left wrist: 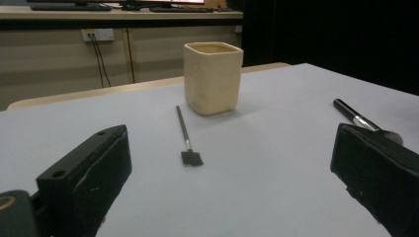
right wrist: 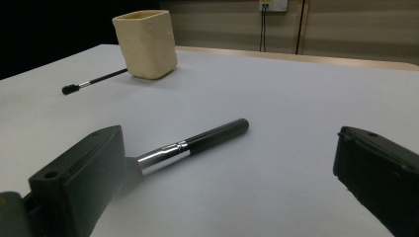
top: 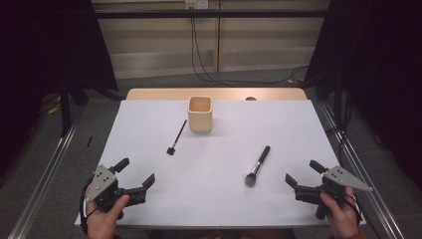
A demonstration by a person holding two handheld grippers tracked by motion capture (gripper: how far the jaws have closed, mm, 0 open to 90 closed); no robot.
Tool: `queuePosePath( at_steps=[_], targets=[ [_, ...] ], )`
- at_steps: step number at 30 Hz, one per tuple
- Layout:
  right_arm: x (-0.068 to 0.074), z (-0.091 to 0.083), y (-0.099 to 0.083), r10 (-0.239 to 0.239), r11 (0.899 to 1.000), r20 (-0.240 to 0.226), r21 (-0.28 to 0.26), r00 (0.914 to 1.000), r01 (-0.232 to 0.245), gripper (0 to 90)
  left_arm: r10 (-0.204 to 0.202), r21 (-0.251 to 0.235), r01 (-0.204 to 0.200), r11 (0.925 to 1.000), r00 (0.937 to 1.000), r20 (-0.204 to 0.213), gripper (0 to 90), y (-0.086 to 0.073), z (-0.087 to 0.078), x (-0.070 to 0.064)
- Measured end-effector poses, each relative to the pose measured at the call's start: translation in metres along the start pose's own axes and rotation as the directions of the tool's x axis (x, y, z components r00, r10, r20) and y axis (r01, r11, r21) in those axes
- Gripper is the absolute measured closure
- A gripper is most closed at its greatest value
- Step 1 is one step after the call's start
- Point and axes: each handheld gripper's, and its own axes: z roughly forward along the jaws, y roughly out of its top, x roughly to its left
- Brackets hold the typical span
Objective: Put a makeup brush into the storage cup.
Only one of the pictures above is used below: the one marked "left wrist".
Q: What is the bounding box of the white wall socket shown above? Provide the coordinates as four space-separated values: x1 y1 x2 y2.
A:
80 28 116 42

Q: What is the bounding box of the black keyboard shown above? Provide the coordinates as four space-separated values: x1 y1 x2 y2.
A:
30 3 113 12
149 6 214 14

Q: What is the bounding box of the white table mat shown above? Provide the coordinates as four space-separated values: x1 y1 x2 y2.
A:
0 62 419 237

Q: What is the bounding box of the cream square cup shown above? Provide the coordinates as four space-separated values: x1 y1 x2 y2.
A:
183 40 245 117

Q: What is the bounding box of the black curtain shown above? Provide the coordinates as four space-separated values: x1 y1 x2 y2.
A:
241 0 419 97

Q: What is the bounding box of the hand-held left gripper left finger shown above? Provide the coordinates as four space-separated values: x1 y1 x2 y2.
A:
35 123 133 237

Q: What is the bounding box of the beige desk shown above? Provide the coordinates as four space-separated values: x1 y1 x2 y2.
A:
0 4 244 31

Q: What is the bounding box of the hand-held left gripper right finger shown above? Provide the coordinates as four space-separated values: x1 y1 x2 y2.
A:
330 122 419 237

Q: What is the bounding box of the wooden table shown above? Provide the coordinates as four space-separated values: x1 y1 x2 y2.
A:
6 61 292 112

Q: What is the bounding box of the black power cable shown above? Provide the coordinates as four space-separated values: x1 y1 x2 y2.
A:
88 33 105 89
92 33 113 88

